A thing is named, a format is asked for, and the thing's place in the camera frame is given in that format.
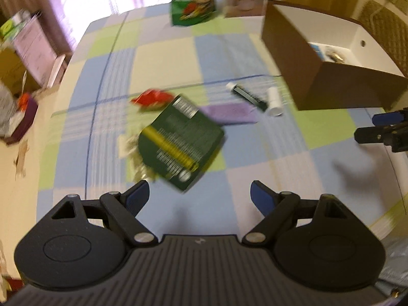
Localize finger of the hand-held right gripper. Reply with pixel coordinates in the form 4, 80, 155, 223
372, 108, 408, 125
354, 126, 408, 153

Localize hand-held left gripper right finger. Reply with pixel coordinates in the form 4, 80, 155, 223
242, 180, 349, 247

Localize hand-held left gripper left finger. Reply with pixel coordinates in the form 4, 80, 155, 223
51, 180, 158, 247

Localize brown storage box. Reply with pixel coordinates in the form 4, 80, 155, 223
261, 0, 408, 111

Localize dark green box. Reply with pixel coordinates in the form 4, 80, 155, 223
138, 95, 226, 193

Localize purple cloth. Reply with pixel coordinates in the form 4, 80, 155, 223
201, 103, 260, 125

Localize small white bottle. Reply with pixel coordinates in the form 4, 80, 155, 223
266, 87, 284, 117

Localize red snack packet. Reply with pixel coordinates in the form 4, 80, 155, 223
130, 89, 175, 112

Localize dark green tube white cap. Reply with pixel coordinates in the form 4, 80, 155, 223
226, 82, 267, 112

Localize checkered cloth desktop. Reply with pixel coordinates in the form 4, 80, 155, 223
36, 2, 408, 240

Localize quilted chair cushion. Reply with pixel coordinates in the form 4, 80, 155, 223
357, 0, 408, 77

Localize beige animal print cloth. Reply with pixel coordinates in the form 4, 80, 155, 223
0, 54, 86, 294

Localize maroon box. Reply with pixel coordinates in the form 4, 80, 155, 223
0, 97, 39, 145

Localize red flower ornament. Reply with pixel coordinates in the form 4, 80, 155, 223
17, 92, 32, 110

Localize white flat box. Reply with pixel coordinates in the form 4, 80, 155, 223
46, 54, 72, 88

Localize brown cardboard box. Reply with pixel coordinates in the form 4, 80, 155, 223
0, 43, 39, 93

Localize green cartoon snack bag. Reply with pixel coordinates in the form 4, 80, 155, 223
164, 0, 220, 27

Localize green tissue packs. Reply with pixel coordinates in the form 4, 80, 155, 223
0, 9, 31, 42

